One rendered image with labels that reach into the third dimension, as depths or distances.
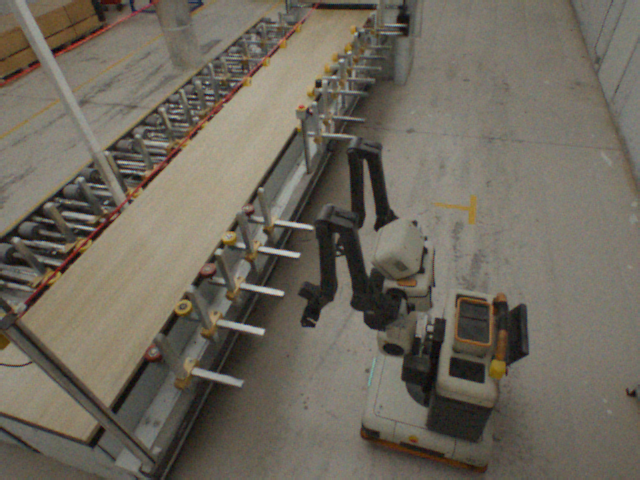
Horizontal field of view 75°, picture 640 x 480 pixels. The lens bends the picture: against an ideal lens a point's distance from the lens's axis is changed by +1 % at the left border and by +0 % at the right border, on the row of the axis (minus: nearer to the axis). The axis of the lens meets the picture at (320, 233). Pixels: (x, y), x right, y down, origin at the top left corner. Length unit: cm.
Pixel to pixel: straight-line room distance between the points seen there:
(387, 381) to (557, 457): 98
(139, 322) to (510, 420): 210
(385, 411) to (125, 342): 134
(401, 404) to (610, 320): 166
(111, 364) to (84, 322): 32
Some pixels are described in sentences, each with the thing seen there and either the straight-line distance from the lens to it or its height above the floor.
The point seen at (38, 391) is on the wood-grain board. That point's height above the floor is 90.
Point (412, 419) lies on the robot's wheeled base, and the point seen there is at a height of 28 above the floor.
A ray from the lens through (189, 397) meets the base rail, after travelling 213.
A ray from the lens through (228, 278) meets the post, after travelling 215.
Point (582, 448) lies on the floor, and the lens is 292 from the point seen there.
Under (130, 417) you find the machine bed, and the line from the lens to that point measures 220.
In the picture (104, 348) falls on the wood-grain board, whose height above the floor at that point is 90.
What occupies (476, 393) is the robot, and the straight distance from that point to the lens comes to 195.
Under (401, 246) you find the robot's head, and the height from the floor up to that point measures 138.
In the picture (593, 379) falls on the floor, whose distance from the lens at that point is 315.
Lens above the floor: 251
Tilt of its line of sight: 44 degrees down
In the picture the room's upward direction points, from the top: 6 degrees counter-clockwise
